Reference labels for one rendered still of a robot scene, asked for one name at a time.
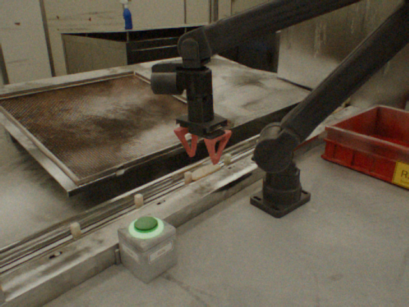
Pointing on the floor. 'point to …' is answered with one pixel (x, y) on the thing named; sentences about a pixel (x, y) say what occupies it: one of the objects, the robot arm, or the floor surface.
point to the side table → (279, 251)
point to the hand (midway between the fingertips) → (203, 157)
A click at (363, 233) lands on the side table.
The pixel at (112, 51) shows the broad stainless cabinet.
